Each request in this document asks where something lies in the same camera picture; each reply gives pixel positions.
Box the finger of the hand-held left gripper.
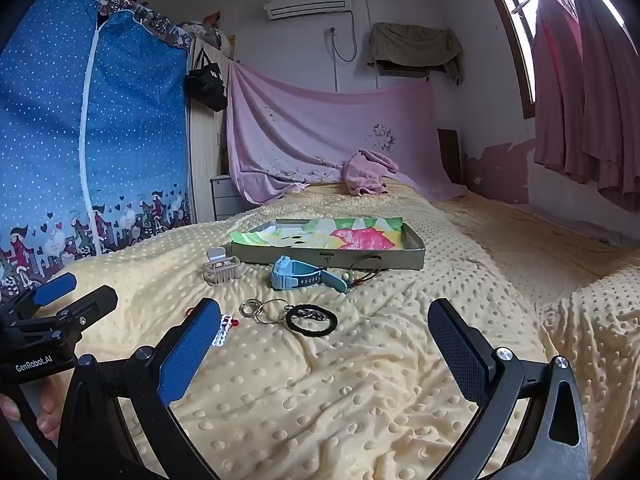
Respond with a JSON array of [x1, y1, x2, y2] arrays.
[[30, 285, 119, 346], [15, 272, 78, 318]]

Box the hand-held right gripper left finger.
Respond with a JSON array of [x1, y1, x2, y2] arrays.
[[57, 298, 223, 480]]

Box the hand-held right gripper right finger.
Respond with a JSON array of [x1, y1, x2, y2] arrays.
[[427, 298, 591, 480]]

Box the metal key rings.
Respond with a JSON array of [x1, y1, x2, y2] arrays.
[[239, 298, 296, 323]]

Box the blue smartwatch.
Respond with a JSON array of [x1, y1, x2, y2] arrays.
[[270, 255, 349, 293]]

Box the cardboard tray box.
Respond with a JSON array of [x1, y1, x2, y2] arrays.
[[230, 215, 426, 271]]

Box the person's left hand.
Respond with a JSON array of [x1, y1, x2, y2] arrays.
[[0, 375, 66, 442]]

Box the red white hair clip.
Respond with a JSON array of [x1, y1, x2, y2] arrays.
[[210, 312, 240, 348]]

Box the beige hair claw clip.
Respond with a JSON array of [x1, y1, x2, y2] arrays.
[[201, 247, 242, 287]]

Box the yellow dotted blanket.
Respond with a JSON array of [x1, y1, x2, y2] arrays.
[[30, 180, 640, 480]]

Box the blue dotted wardrobe cover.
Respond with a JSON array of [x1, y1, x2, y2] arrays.
[[0, 0, 196, 301]]

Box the grey drawer unit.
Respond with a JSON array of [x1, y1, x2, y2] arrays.
[[210, 175, 263, 222]]

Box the wooden cabinet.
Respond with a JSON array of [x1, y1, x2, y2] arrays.
[[187, 35, 236, 223]]

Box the brown board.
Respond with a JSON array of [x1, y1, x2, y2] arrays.
[[436, 128, 463, 183]]

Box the pink crumpled towel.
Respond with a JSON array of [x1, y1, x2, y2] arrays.
[[342, 149, 400, 197]]

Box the black bag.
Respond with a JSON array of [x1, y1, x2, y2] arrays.
[[185, 52, 229, 112]]

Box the pink hanging sheet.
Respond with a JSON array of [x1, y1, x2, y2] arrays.
[[226, 57, 468, 206]]

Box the pink curtain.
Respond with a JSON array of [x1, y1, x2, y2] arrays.
[[492, 0, 640, 211]]

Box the grey cloth bundle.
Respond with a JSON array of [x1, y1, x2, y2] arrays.
[[175, 10, 237, 58]]

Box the olive cloth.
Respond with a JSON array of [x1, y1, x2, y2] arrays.
[[367, 22, 463, 85]]

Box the window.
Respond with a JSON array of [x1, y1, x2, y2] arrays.
[[480, 0, 626, 121]]

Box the white air conditioner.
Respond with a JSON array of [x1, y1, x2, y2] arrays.
[[263, 0, 353, 22]]

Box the black hair tie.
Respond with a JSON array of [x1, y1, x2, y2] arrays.
[[286, 304, 338, 333]]

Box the brown cord bead necklace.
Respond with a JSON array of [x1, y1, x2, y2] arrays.
[[340, 255, 383, 286]]

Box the air conditioner cord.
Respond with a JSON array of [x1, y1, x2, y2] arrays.
[[327, 10, 359, 63]]

